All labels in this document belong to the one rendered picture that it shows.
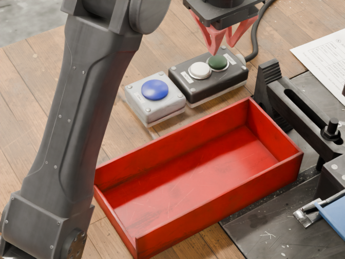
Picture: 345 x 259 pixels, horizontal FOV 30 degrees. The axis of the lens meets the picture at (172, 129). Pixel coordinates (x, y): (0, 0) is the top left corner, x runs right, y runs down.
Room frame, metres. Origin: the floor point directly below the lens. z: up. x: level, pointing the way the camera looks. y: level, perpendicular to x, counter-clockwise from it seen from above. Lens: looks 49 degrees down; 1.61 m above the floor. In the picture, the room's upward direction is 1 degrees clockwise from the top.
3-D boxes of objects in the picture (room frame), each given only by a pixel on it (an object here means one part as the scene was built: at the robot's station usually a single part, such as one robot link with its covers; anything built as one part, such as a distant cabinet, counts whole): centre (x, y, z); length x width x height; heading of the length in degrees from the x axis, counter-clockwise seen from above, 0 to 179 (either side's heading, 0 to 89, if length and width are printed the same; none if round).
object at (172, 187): (0.51, -0.03, 0.93); 0.25 x 0.12 x 0.06; 123
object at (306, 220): (0.43, -0.18, 0.98); 0.07 x 0.02 x 0.01; 123
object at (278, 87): (0.58, -0.18, 0.95); 0.15 x 0.03 x 0.10; 33
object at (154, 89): (0.66, 0.03, 0.93); 0.04 x 0.04 x 0.02
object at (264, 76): (0.64, -0.15, 0.95); 0.06 x 0.03 x 0.09; 33
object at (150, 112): (0.66, 0.03, 0.90); 0.07 x 0.07 x 0.06; 33
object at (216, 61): (0.72, -0.07, 0.93); 0.03 x 0.03 x 0.02
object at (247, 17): (0.72, -0.07, 1.01); 0.07 x 0.07 x 0.09; 33
